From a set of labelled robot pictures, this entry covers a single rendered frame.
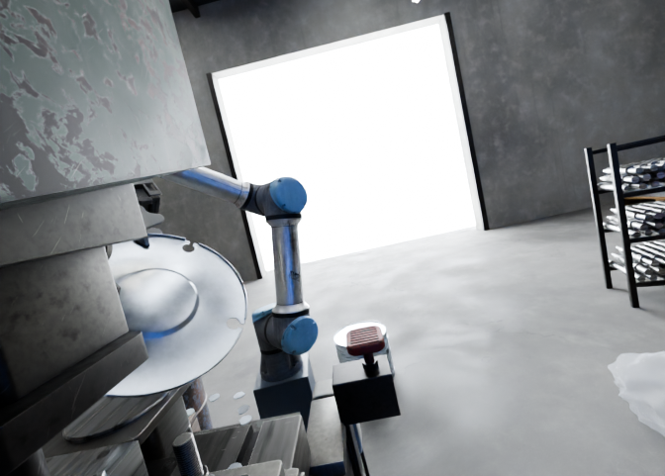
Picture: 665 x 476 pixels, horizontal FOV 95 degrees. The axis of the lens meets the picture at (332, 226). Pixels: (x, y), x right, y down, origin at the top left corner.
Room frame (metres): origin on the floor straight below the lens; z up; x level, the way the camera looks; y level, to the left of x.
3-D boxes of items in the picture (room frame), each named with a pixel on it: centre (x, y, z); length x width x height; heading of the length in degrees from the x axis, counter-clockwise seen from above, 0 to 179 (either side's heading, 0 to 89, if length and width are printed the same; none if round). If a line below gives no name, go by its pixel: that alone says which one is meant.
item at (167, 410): (0.44, 0.32, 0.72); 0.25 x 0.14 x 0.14; 177
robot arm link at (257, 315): (1.02, 0.28, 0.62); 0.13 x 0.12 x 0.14; 39
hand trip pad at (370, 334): (0.48, -0.01, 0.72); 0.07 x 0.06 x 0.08; 177
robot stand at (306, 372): (1.03, 0.28, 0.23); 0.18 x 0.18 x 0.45; 4
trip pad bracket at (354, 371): (0.48, 0.01, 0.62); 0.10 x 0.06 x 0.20; 87
